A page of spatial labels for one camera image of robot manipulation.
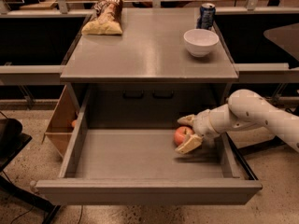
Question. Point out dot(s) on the grey cabinet counter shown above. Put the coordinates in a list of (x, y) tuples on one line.
[(145, 78)]

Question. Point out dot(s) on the blue soda can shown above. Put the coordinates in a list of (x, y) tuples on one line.
[(206, 16)]

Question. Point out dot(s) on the red apple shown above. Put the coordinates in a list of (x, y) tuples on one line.
[(181, 133)]

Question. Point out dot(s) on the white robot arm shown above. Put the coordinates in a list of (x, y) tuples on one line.
[(244, 109)]

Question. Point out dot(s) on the black chair base left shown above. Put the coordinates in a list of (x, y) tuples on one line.
[(36, 161)]

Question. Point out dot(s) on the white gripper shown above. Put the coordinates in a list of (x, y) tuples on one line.
[(203, 125)]

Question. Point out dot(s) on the brown yellow chip bag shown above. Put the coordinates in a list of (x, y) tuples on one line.
[(107, 20)]

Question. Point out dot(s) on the open grey top drawer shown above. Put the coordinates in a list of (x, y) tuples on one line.
[(141, 167)]

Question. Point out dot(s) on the small orange ball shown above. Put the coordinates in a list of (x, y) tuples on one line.
[(73, 123)]

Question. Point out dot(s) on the black stand legs right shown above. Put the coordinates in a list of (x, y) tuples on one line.
[(275, 142)]

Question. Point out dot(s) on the white ceramic bowl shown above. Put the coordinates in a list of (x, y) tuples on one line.
[(200, 42)]

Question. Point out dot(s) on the wooden side box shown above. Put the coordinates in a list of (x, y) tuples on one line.
[(59, 130)]

